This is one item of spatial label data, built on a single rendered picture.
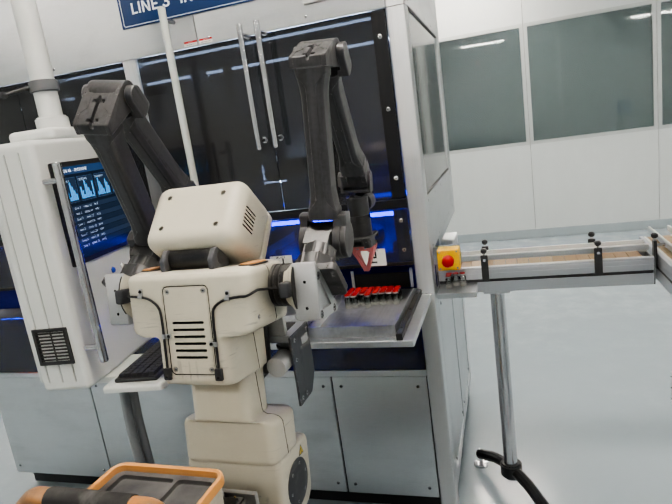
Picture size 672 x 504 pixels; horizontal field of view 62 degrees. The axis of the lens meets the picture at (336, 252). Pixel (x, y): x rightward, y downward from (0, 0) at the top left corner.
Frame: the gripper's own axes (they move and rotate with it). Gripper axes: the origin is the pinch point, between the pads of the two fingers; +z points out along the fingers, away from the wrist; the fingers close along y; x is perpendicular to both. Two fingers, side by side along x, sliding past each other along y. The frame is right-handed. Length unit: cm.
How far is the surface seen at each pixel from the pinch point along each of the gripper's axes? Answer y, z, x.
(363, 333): 1.2, 19.3, 3.9
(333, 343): -1.8, 20.9, 12.2
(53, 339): -19, 11, 94
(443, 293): 39.0, 20.7, -14.0
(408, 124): 39, -36, -9
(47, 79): 5, -65, 94
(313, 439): 38, 77, 42
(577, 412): 120, 109, -59
